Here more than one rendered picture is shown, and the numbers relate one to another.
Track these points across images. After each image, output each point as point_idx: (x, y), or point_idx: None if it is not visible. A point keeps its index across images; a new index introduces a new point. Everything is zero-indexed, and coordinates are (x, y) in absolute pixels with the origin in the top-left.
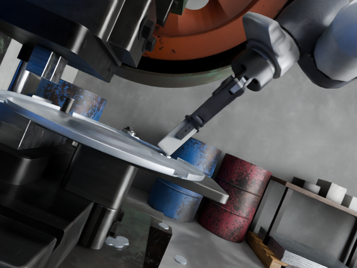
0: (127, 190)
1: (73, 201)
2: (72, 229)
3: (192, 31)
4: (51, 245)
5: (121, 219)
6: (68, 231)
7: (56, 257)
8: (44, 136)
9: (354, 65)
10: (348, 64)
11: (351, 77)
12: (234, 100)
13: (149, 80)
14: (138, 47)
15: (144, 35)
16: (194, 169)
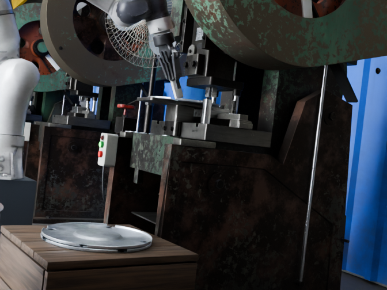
0: (170, 116)
1: None
2: (162, 123)
3: None
4: (156, 121)
5: (169, 129)
6: (160, 122)
7: (159, 128)
8: (197, 113)
9: (122, 26)
10: (125, 26)
11: (120, 22)
12: (162, 58)
13: (251, 58)
14: (189, 69)
15: (185, 67)
16: (158, 97)
